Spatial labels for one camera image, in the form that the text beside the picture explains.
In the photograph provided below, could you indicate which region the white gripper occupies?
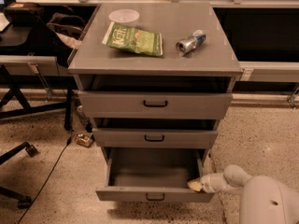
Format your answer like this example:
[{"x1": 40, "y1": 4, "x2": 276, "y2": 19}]
[{"x1": 187, "y1": 173, "x2": 226, "y2": 193}]

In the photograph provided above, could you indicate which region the grey bottom drawer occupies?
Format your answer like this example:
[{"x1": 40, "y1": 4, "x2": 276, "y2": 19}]
[{"x1": 96, "y1": 147, "x2": 212, "y2": 203}]

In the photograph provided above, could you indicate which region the grey drawer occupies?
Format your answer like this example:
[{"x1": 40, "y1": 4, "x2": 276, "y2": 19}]
[
  {"x1": 96, "y1": 147, "x2": 212, "y2": 203},
  {"x1": 93, "y1": 129, "x2": 218, "y2": 149},
  {"x1": 78, "y1": 91, "x2": 233, "y2": 119}
]

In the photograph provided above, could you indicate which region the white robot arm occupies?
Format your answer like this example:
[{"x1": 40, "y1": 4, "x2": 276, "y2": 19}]
[{"x1": 187, "y1": 164, "x2": 299, "y2": 224}]

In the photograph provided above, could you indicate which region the grey middle drawer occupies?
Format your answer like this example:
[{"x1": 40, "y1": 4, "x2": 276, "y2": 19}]
[{"x1": 93, "y1": 129, "x2": 218, "y2": 149}]

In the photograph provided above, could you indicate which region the grey drawer cabinet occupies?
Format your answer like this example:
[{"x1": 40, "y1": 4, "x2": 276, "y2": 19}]
[{"x1": 66, "y1": 2, "x2": 243, "y2": 174}]

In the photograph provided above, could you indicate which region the grey top drawer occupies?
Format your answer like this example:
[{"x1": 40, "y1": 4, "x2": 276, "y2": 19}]
[{"x1": 78, "y1": 91, "x2": 233, "y2": 119}]

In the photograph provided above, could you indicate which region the small jar on floor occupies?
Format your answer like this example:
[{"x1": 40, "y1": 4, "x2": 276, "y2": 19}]
[{"x1": 75, "y1": 133, "x2": 93, "y2": 147}]

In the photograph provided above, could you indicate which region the silver blue soda can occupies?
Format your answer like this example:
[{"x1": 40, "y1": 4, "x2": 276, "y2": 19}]
[{"x1": 176, "y1": 30, "x2": 206, "y2": 56}]

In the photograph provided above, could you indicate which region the green chip bag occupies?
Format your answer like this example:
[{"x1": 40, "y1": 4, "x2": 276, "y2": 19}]
[{"x1": 102, "y1": 21, "x2": 163, "y2": 57}]

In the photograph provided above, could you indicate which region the black office chair base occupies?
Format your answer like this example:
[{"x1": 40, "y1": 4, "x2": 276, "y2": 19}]
[{"x1": 0, "y1": 141, "x2": 39, "y2": 209}]

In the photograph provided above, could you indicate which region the clear plastic bowl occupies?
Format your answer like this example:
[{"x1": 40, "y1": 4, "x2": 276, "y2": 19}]
[{"x1": 108, "y1": 9, "x2": 139, "y2": 25}]

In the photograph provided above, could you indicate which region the black bag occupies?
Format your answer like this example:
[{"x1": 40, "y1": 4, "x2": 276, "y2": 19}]
[{"x1": 0, "y1": 3, "x2": 86, "y2": 67}]

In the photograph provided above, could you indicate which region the black floor cable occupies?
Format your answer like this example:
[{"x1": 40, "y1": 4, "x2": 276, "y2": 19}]
[{"x1": 15, "y1": 135, "x2": 73, "y2": 224}]

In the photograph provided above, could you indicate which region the black desk frame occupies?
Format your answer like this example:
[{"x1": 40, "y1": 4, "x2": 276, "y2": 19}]
[{"x1": 0, "y1": 55, "x2": 76, "y2": 130}]

